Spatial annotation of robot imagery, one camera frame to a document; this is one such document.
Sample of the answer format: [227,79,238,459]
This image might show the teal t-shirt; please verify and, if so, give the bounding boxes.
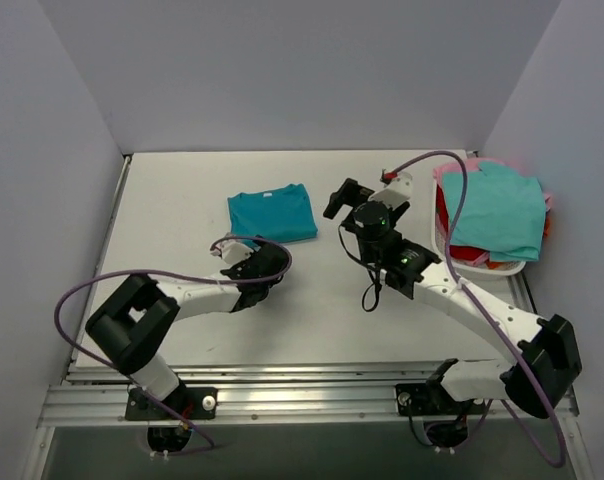
[227,184,318,243]

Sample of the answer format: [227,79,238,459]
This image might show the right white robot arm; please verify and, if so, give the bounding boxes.
[323,178,582,419]

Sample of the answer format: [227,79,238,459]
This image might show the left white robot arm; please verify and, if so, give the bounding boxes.
[85,237,292,419]

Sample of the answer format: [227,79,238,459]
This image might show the pink t-shirt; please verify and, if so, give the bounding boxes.
[433,157,553,211]

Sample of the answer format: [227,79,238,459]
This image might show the red t-shirt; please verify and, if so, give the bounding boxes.
[435,187,489,266]

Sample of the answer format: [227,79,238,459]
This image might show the white laundry basket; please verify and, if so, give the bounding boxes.
[428,179,526,280]

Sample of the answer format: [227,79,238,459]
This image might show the light turquoise t-shirt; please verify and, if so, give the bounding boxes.
[440,160,547,262]

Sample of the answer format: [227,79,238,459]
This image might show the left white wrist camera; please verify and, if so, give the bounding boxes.
[210,237,254,265]

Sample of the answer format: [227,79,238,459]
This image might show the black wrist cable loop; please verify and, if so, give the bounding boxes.
[337,224,386,314]

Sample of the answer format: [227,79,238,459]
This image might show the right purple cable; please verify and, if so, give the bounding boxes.
[381,150,568,469]

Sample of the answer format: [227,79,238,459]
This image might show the purple cable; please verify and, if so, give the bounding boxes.
[55,236,294,454]
[381,150,568,469]

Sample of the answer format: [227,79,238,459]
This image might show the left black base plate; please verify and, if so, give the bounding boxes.
[124,385,218,421]

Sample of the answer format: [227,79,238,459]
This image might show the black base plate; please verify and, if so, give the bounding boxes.
[124,385,218,421]
[395,383,486,417]

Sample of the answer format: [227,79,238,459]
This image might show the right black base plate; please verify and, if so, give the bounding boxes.
[395,383,486,417]

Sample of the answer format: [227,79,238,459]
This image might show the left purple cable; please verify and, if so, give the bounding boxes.
[55,236,294,454]

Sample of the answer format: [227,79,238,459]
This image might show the aluminium rail frame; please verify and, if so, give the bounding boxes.
[36,154,581,431]

